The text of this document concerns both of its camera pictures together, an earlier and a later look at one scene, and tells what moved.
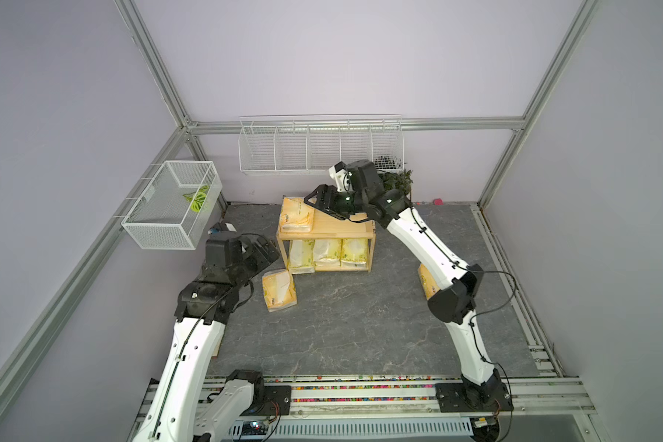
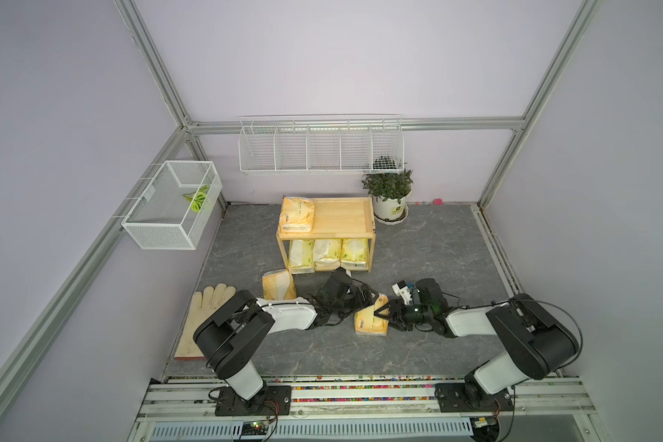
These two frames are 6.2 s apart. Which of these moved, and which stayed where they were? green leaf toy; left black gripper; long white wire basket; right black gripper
Moved: right black gripper; left black gripper
Stayed: long white wire basket; green leaf toy
